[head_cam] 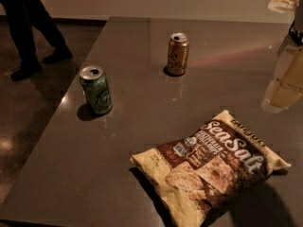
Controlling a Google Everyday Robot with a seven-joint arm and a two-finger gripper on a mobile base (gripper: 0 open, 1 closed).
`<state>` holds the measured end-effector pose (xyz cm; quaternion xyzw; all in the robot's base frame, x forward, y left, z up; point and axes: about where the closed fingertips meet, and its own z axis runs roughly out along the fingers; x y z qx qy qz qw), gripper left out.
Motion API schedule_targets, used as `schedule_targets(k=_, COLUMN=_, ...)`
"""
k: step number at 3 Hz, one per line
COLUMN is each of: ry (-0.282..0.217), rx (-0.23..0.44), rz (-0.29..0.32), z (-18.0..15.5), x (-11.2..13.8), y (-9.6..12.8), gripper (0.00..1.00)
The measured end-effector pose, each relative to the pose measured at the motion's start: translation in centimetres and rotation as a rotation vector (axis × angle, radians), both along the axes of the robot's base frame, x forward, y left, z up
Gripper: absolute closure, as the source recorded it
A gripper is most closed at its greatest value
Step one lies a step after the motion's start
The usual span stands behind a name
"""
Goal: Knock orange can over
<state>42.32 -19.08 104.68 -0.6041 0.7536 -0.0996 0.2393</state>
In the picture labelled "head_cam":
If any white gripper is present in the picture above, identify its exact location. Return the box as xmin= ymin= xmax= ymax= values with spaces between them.
xmin=261 ymin=0 xmax=303 ymax=114

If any orange soda can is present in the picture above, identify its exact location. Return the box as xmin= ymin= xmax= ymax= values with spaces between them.
xmin=167 ymin=31 xmax=189 ymax=76

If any person in dark clothes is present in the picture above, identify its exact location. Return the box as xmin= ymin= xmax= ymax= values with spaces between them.
xmin=0 ymin=0 xmax=72 ymax=81

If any sea salt chips bag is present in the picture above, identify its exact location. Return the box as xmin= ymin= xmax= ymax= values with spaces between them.
xmin=131 ymin=111 xmax=290 ymax=227

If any green soda can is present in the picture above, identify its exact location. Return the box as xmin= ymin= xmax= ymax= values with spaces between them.
xmin=80 ymin=65 xmax=112 ymax=114

